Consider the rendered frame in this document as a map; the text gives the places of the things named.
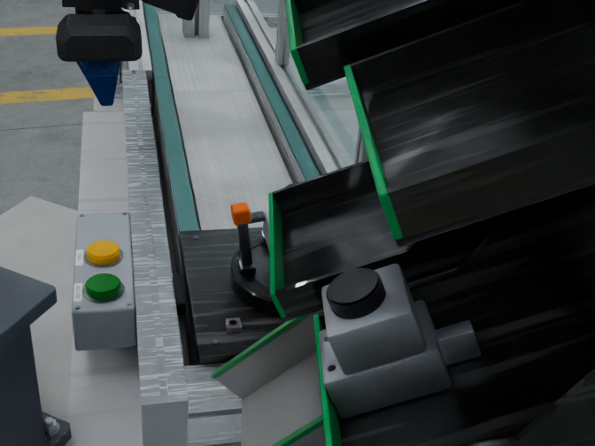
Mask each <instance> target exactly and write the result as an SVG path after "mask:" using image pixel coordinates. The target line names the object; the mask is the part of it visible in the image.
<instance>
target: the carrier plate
mask: <svg viewBox="0 0 595 446"><path fill-rule="evenodd" d="M261 230H263V227H249V235H250V242H251V241H253V240H256V239H259V238H260V236H261ZM179 244H180V251H181V256H182V267H183V273H184V280H185V285H186V291H187V297H188V303H189V314H190V319H191V325H192V332H193V337H194V343H195V349H196V355H197V365H208V364H218V363H227V362H228V361H229V360H231V359H232V358H234V357H235V356H237V355H238V354H240V353H241V352H243V351H244V350H246V349H247V348H249V347H250V346H252V344H254V343H255V342H257V341H259V340H260V339H261V338H263V337H264V336H266V335H268V334H269V333H271V332H272V331H274V330H275V329H276V328H277V327H279V326H280V325H282V324H283V323H285V322H286V321H284V320H283V319H282V317H281V316H275V315H271V314H267V313H264V312H262V311H258V310H256V309H254V308H252V307H250V306H249V305H248V304H246V303H244V302H243V301H242V300H241V299H240V298H239V297H238V296H237V295H236V294H235V292H234V291H233V289H232V287H231V284H230V264H231V260H232V257H233V256H234V254H235V253H236V252H237V251H238V250H239V241H238V234H237V228H230V229H212V230H193V231H180V232H179ZM229 318H240V320H241V324H242V333H241V334H227V330H226V326H225V319H229Z"/></svg>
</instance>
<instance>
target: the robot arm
mask: <svg viewBox="0 0 595 446"><path fill-rule="evenodd" d="M141 1H143V2H145V3H147V4H150V5H152V6H155V7H158V8H160V9H162V10H165V11H168V12H172V13H174V14H175V15H176V16H177V17H178V18H180V19H185V20H192V19H193V16H194V14H195V11H196V8H197V4H198V2H199V0H141ZM62 6H63V7H75V14H67V15H66V16H65V17H64V18H63V19H62V20H61V21H60V22H59V24H58V29H57V34H56V43H57V51H58V57H59V58H60V59H61V60H63V61H66V62H76V63H77V65H78V66H79V67H80V69H81V71H82V73H83V74H84V76H85V78H86V80H87V81H88V83H89V85H90V87H91V88H92V90H93V92H94V94H95V96H96V97H97V100H98V102H99V103H100V104H101V105H102V106H112V105H113V102H114V97H115V91H116V86H117V80H118V74H119V69H120V61H136V60H138V59H140V58H141V56H142V54H143V49H142V35H141V28H140V25H139V24H138V22H137V21H136V17H133V16H131V15H130V12H124V11H122V10H121V8H124V9H125V10H130V11H132V10H140V4H139V0H62Z"/></svg>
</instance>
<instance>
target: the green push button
mask: <svg viewBox="0 0 595 446"><path fill-rule="evenodd" d="M85 289H86V294H87V295H88V296H89V297H90V298H93V299H96V300H108V299H111V298H114V297H116V296H117V295H118V294H119V293H120V291H121V281H120V279H119V278H118V277H117V276H115V275H113V274H110V273H100V274H96V275H94V276H92V277H90V278H89V279H88V280H87V281H86V283H85Z"/></svg>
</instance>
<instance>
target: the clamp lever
mask: <svg viewBox="0 0 595 446"><path fill-rule="evenodd" d="M230 208H231V215H232V219H233V222H234V224H235V225H236V227H237V234H238V241H239V249H240V256H241V261H242V264H243V265H251V264H252V257H251V242H250V235H249V227H248V224H251V223H257V222H262V221H266V217H265V214H264V212H263V211H256V212H251V211H250V207H249V205H248V203H240V204H232V205H231V207H230Z"/></svg>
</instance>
